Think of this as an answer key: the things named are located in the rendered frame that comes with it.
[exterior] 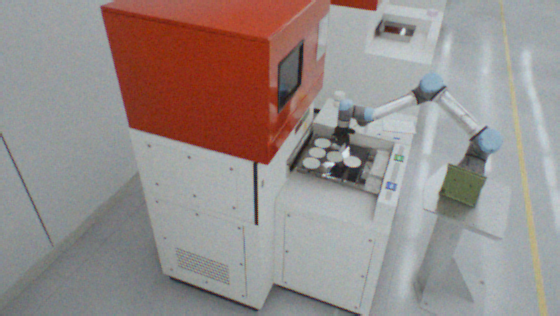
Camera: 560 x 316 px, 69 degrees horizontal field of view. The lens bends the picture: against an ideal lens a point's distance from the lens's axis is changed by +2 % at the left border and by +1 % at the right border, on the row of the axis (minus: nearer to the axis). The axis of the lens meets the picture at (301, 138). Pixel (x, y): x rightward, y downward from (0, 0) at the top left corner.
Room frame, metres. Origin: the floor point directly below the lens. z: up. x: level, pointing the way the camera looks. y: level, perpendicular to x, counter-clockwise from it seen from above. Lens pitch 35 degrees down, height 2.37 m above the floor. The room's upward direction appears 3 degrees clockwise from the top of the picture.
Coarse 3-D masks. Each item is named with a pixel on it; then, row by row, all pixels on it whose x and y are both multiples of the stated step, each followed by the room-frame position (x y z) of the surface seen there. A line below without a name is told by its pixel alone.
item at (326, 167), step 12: (312, 144) 2.02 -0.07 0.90; (324, 156) 1.90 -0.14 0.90; (348, 156) 1.92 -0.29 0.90; (360, 156) 1.93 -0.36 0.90; (312, 168) 1.79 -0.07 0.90; (324, 168) 1.79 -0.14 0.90; (336, 168) 1.80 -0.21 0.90; (348, 168) 1.81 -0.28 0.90; (360, 168) 1.81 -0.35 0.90; (348, 180) 1.70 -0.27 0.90
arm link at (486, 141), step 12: (432, 72) 2.00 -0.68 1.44; (420, 84) 1.97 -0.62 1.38; (432, 84) 1.94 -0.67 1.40; (444, 84) 1.97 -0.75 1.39; (420, 96) 2.03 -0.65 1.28; (432, 96) 1.92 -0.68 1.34; (444, 96) 1.91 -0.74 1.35; (444, 108) 1.88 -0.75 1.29; (456, 108) 1.86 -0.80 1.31; (456, 120) 1.83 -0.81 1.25; (468, 120) 1.80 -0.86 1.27; (468, 132) 1.78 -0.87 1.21; (480, 132) 1.74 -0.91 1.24; (492, 132) 1.73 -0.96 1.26; (480, 144) 1.70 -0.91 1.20; (492, 144) 1.69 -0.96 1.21
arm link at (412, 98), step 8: (416, 88) 2.08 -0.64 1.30; (408, 96) 2.05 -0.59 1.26; (416, 96) 2.04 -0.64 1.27; (384, 104) 2.03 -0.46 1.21; (392, 104) 2.02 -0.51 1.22; (400, 104) 2.02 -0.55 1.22; (408, 104) 2.03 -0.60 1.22; (416, 104) 2.03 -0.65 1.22; (376, 112) 1.99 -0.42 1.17; (384, 112) 2.00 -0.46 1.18; (392, 112) 2.01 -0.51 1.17; (368, 120) 1.96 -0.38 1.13
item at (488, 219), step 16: (432, 176) 1.88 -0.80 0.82; (432, 192) 1.74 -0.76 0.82; (496, 192) 1.77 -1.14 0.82; (432, 208) 1.61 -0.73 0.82; (448, 208) 1.61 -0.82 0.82; (464, 208) 1.62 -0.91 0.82; (480, 208) 1.63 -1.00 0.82; (496, 208) 1.64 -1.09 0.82; (464, 224) 1.51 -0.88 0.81; (480, 224) 1.51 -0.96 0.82; (496, 224) 1.52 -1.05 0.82; (496, 240) 1.44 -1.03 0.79
